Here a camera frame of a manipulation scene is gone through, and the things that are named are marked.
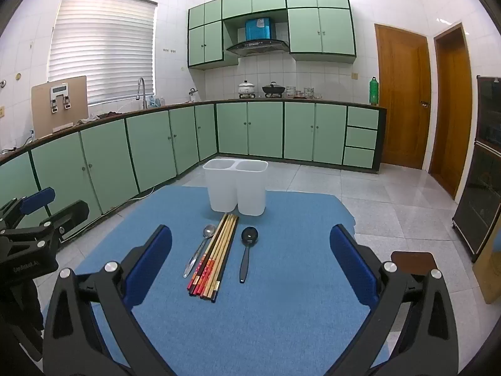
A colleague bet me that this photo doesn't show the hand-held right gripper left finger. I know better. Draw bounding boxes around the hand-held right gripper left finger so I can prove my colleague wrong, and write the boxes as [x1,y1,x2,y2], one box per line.
[42,225,184,376]

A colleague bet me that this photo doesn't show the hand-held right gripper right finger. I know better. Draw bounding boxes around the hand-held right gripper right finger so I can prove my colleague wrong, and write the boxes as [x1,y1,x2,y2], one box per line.
[329,224,459,376]

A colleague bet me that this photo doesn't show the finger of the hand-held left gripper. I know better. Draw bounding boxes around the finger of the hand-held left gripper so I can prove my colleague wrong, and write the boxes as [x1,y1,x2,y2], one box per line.
[39,200,90,243]
[0,187,56,230]

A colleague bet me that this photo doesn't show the metal spoon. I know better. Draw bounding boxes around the metal spoon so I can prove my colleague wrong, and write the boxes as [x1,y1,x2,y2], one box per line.
[183,224,217,279]

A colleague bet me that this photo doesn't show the bundle of chopsticks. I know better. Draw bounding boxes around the bundle of chopsticks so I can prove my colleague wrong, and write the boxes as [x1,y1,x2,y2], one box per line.
[187,212,240,303]

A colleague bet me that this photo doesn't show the black spoon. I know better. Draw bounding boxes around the black spoon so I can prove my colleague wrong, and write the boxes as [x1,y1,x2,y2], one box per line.
[239,226,259,284]

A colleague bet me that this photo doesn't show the white double utensil holder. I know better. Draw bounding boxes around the white double utensil holder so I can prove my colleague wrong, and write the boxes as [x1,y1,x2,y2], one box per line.
[203,159,269,217]

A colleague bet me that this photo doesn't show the blue table mat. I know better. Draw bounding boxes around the blue table mat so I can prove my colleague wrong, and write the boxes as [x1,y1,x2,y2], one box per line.
[41,185,396,376]

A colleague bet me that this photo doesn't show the brown stool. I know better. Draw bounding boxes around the brown stool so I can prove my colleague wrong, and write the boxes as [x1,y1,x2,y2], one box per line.
[390,251,440,273]

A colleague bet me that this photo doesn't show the brown board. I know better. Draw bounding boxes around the brown board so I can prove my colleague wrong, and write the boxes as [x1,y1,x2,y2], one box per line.
[31,76,87,138]

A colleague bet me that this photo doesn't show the white clamp device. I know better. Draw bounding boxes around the white clamp device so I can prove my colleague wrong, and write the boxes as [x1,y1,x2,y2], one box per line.
[49,85,72,112]

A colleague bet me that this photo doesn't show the cardboard box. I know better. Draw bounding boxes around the cardboard box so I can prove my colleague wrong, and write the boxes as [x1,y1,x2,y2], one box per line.
[472,225,501,304]

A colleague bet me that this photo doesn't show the metal faucet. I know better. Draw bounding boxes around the metal faucet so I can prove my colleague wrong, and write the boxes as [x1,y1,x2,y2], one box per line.
[136,77,148,109]

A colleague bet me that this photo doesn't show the black glass cabinet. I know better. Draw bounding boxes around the black glass cabinet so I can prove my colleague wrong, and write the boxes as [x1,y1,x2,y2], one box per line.
[452,74,501,263]

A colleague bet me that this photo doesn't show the green base cabinets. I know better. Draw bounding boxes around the green base cabinets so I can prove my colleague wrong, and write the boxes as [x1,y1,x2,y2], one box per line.
[0,100,387,239]

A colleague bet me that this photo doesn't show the white window blind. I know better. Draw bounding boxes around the white window blind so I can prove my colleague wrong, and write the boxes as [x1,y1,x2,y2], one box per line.
[48,0,158,106]

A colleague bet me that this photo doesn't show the wooden door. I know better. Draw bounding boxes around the wooden door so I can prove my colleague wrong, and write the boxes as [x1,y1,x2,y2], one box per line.
[374,23,432,170]
[428,23,473,200]

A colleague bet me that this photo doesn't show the black wok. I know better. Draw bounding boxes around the black wok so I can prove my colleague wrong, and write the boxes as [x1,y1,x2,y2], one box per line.
[261,82,287,98]

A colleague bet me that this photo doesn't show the black range hood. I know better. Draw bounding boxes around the black range hood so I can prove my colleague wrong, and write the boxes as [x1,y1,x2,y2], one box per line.
[226,38,290,57]

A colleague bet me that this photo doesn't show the green wall cabinets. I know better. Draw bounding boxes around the green wall cabinets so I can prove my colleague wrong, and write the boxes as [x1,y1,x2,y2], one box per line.
[187,0,358,70]

